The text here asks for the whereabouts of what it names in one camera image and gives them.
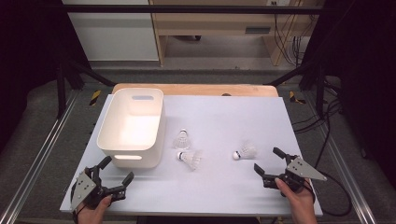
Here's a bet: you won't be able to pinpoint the aluminium floor rail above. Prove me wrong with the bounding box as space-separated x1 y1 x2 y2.
0 90 80 224
303 92 377 224

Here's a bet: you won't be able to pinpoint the black metal stand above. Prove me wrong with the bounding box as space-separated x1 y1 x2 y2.
264 60 328 118
55 59 116 119

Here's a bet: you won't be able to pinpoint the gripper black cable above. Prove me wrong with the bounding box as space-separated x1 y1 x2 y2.
306 171 353 217
70 183 79 224

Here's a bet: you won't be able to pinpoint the black horizontal frame bar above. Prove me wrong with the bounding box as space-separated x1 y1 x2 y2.
60 4 325 15

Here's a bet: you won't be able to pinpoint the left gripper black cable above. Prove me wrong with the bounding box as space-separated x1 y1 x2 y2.
70 183 79 224

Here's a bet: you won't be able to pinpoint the white board sheet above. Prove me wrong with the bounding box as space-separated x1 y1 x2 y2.
59 94 324 217

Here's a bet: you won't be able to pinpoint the white cabinet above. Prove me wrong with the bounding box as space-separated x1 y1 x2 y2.
62 0 160 63

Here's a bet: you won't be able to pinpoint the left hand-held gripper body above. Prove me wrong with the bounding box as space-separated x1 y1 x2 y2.
70 166 127 213

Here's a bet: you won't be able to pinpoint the white feather shuttlecock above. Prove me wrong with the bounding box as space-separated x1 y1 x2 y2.
232 140 258 161
177 149 204 172
172 128 192 150

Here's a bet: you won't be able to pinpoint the black floor cables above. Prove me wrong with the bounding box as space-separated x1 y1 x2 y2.
292 77 344 169

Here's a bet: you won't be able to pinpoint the person's right hand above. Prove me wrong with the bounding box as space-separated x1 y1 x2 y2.
274 177 318 224

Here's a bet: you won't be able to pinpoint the person's left hand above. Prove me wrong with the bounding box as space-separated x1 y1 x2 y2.
77 195 112 224

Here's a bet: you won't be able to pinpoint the hanging black cable bundle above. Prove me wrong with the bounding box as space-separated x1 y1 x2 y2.
273 12 312 67

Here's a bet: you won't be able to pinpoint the black curtain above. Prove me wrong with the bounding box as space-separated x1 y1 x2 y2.
303 0 396 188
0 0 92 153

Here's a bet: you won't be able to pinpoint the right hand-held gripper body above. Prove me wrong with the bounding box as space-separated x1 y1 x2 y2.
263 155 328 192

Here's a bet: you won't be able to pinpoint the white plastic basket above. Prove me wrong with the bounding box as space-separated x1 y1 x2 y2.
96 87 167 170

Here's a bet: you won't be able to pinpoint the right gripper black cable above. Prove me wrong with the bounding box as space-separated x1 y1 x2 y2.
306 171 353 217

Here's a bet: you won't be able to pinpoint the light wooden desk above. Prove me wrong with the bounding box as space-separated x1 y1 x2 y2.
148 0 326 67

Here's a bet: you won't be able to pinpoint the wooden table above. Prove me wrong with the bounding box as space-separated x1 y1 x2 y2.
111 82 279 98

